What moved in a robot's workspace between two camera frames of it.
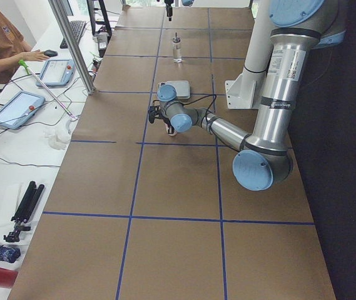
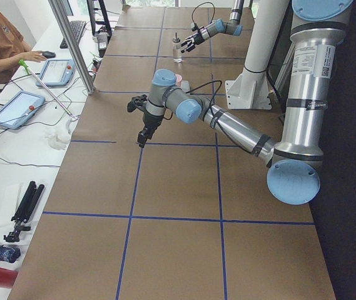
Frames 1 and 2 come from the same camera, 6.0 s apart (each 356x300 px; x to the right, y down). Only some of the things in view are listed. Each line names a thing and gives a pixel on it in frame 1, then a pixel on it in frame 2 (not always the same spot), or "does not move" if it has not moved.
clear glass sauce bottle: [177, 49] does not move
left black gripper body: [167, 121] → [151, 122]
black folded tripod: [24, 211] does not move
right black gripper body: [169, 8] → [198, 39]
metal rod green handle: [64, 107] does not move
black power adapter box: [102, 39] does not move
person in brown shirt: [0, 47] does not move
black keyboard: [77, 27] does not move
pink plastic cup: [170, 132] → [179, 80]
